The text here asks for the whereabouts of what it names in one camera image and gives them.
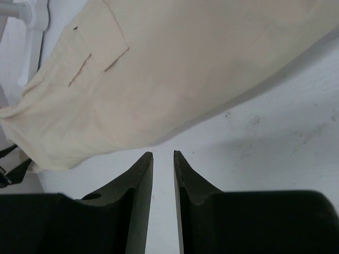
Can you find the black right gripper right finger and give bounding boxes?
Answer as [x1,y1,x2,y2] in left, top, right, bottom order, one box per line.
[174,151,338,253]

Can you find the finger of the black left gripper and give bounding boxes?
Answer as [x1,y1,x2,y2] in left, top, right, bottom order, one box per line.
[5,159,32,185]
[0,145,17,158]

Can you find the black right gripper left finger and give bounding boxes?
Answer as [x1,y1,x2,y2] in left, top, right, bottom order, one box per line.
[1,152,153,253]

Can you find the beige cargo trousers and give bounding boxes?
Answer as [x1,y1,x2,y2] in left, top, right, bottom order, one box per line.
[1,1,338,171]

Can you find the white clothes rack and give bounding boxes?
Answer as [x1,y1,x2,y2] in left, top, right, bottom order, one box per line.
[0,0,51,86]

